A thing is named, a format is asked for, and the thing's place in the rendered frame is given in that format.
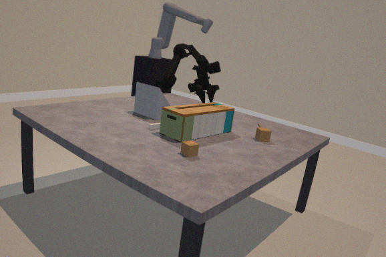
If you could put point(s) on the orange cube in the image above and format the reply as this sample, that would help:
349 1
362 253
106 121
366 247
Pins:
263 134

